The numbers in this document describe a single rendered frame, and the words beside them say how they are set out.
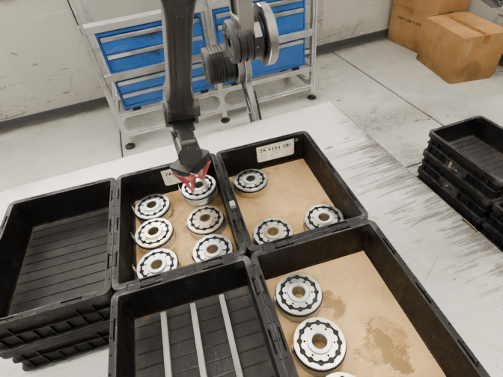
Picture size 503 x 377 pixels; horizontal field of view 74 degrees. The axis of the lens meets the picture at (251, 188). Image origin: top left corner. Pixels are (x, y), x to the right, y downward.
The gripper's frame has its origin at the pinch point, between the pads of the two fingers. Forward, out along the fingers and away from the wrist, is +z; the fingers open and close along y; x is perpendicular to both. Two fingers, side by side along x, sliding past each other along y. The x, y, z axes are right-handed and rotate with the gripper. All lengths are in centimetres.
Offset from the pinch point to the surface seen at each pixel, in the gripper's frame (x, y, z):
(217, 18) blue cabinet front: 99, 155, 10
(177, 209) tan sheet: 4.6, -6.4, 7.2
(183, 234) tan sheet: -3.2, -13.1, 7.1
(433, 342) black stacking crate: -66, -15, 4
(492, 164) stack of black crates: -83, 98, 42
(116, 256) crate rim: 1.1, -30.1, -1.7
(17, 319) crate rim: 7, -51, -3
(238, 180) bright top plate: -7.6, 9.8, 4.5
